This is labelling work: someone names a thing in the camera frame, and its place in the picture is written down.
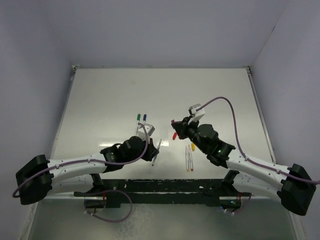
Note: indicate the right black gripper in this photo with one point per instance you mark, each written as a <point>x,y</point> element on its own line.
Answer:
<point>181,127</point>

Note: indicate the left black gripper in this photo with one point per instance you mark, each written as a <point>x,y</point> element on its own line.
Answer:
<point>151,151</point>

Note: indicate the purple marker pen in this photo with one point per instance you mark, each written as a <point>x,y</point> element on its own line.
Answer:
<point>158,151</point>

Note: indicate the yellow marker pen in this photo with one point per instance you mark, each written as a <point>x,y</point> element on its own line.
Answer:
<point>187,159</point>

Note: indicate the red marker pen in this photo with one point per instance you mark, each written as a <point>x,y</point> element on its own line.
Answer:
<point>190,158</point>

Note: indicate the blue marker pen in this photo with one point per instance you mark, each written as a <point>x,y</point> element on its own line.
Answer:
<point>144,119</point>

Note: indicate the green marker pen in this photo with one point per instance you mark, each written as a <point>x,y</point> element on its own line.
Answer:
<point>137,123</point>

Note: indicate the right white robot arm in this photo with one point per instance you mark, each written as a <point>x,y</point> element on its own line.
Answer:
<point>290,185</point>

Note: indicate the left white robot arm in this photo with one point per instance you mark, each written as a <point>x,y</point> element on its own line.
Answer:
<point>41,176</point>

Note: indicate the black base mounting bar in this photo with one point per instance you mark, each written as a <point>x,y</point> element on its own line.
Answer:
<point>112,193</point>

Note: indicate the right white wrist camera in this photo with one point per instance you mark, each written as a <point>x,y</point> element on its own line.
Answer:
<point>195,114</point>

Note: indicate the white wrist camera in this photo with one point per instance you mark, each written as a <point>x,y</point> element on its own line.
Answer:
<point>195,114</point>
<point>145,131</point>

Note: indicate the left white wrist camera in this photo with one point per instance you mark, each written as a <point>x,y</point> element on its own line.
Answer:
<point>145,131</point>

